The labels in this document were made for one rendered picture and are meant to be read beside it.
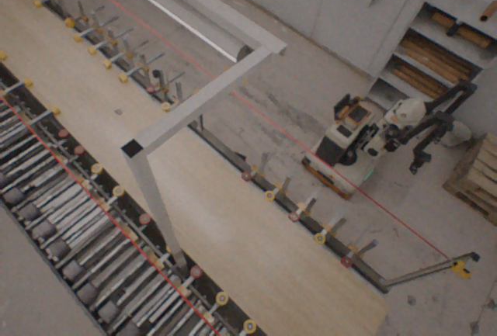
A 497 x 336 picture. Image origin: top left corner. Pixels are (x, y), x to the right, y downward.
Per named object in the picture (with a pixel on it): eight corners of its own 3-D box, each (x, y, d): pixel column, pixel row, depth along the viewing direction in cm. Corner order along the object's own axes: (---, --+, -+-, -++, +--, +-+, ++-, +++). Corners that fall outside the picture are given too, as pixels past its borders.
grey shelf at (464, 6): (376, 83, 457) (441, -21, 324) (432, 119, 431) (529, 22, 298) (359, 99, 438) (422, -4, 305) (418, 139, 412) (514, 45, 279)
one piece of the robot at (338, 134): (309, 159, 362) (332, 115, 291) (336, 132, 385) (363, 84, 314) (333, 178, 353) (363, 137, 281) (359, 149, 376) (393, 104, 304)
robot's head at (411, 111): (393, 111, 262) (411, 109, 250) (404, 97, 271) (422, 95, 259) (398, 125, 267) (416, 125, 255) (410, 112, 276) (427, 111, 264)
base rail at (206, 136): (38, -9, 402) (34, -17, 394) (387, 286, 256) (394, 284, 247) (33, -7, 399) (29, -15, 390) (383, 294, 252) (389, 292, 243)
